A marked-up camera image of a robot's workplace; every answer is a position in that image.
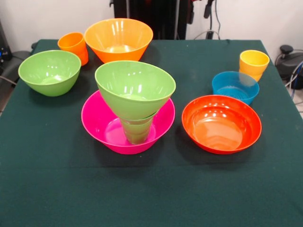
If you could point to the blue plastic bowl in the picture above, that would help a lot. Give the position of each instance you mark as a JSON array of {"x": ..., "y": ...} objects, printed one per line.
[{"x": 234, "y": 93}]

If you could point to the green plastic cup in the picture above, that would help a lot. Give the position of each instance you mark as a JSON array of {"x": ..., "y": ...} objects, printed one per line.
[{"x": 137, "y": 132}]

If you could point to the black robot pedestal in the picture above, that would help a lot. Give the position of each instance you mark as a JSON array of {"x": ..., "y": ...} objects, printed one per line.
[{"x": 151, "y": 11}]

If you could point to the large orange plastic bowl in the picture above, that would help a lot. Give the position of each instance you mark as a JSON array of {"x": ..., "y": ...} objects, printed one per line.
[{"x": 118, "y": 40}]

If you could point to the large green plastic bowl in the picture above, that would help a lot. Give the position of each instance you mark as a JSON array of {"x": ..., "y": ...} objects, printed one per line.
[
  {"x": 135, "y": 80},
  {"x": 47, "y": 71}
]

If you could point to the pink plastic bowl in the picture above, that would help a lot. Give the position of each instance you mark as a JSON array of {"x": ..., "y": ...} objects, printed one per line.
[{"x": 94, "y": 125}]

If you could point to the dark green table cloth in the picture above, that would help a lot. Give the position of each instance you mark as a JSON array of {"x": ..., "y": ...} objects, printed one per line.
[{"x": 151, "y": 189}]

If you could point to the black computer tower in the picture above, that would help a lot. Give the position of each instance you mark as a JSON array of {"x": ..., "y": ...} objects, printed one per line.
[{"x": 4, "y": 47}]

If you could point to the dark grey floor case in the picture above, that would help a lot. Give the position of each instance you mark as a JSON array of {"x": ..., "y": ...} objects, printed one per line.
[{"x": 14, "y": 66}]

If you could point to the yellow plastic cup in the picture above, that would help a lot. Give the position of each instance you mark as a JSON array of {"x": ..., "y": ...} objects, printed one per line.
[{"x": 253, "y": 61}]

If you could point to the orange plastic cup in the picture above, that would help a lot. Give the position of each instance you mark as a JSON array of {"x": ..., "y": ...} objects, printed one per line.
[{"x": 71, "y": 42}]

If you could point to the small green plastic bowl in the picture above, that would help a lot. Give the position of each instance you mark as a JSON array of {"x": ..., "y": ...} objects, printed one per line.
[{"x": 149, "y": 117}]

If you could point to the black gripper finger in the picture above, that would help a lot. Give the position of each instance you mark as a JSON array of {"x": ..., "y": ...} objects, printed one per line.
[
  {"x": 207, "y": 9},
  {"x": 191, "y": 17}
]

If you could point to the red plastic bowl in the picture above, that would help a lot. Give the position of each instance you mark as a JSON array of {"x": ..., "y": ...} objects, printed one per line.
[{"x": 220, "y": 127}]

